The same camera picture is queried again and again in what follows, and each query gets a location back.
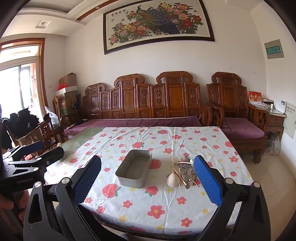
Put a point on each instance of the purple sofa cushion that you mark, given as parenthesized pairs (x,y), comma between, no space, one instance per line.
(138,121)

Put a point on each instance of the tissue box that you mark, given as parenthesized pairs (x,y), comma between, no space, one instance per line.
(267,102)

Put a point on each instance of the beige plastic fork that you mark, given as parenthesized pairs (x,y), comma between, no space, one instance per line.
(183,163)

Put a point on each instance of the wooden framed balcony door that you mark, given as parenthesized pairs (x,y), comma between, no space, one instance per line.
(40,69)

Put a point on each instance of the framed peacock painting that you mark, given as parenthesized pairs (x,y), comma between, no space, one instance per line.
(161,23)

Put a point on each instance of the clear plastic bag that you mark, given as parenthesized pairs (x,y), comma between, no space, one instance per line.
(272,144)

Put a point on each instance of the brown cardboard box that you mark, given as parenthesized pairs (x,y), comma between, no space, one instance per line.
(68,80)

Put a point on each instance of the carved wooden sofa bench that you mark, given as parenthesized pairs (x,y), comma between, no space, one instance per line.
(129,97)

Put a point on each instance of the grey wall panel box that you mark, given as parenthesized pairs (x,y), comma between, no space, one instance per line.
(274,49)

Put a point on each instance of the person's left hand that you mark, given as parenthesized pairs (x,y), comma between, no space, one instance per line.
(5,204)

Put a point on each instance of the large cream spoon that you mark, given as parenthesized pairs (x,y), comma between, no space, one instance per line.
(173,180)

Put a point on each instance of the pile of dark clothes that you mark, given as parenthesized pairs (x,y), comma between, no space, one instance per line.
(24,120)

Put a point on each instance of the wooden side table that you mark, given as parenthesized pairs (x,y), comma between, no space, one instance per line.
(275,120)

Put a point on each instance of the carved wooden armchair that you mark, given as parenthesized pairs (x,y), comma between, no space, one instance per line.
(229,95)

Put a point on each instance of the white wall poster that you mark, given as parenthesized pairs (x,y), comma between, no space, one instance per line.
(290,120)

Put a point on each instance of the white box with red flowers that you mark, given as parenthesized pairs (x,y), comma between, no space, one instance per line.
(67,90)

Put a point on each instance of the wooden dining chair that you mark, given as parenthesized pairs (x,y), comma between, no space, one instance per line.
(39,134)

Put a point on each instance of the metal fork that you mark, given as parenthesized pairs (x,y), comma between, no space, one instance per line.
(187,166)

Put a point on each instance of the floral white tablecloth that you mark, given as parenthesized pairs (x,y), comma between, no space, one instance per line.
(161,208)

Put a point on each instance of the rectangular metal tray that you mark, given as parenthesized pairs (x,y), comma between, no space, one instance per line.
(134,169)

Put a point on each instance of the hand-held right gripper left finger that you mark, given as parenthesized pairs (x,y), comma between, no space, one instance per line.
(87,180)

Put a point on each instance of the white desktop device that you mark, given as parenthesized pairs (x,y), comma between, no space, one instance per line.
(280,106)

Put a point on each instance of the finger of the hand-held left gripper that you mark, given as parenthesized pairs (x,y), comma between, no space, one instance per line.
(33,146)
(54,154)

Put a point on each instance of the stacked cardboard boxes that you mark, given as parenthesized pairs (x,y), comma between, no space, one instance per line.
(69,103)

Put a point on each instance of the square ceiling light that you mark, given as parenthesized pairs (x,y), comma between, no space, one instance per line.
(43,23)

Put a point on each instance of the wooden chopstick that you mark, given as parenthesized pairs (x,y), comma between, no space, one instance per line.
(178,170)
(180,177)
(195,178)

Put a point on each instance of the purple armchair cushion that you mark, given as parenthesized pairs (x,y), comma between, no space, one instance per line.
(242,128)

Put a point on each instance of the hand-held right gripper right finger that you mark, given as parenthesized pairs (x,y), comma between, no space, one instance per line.
(207,180)

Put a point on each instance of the crumpled plastic bag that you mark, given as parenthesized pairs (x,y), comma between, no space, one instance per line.
(53,119)

